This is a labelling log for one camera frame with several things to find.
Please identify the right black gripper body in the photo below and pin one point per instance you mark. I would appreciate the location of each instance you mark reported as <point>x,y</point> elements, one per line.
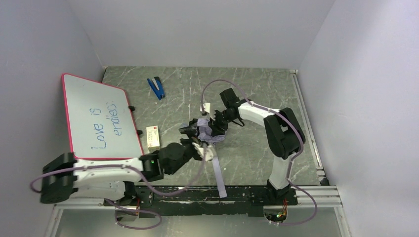
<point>216,118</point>

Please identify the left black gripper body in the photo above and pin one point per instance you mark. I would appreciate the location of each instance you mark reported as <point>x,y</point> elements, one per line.
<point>190,143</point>

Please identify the lavender folding umbrella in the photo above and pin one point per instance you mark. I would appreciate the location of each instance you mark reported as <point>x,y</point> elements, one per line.
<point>203,131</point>

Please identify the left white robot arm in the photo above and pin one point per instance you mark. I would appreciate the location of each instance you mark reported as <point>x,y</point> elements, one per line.
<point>67,177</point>

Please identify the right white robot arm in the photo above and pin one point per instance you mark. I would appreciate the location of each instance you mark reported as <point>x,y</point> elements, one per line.
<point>284,134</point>

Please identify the small beige box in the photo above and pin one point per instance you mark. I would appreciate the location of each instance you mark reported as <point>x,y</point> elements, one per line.
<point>153,138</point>

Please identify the blue stapler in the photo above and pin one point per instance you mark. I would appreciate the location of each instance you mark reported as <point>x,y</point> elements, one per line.
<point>157,87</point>

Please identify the pink framed whiteboard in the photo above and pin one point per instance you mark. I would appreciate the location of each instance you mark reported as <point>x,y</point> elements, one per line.
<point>100,123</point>

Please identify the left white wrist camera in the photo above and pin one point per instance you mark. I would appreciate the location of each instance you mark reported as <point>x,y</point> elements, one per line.
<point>206,152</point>

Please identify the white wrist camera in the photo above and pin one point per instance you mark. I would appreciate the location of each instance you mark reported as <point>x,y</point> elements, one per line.
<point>206,152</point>
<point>207,109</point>

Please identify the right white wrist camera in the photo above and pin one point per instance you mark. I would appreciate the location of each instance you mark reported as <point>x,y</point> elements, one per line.
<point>207,109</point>

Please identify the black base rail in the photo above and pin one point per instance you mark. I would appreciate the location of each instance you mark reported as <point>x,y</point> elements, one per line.
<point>205,200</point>

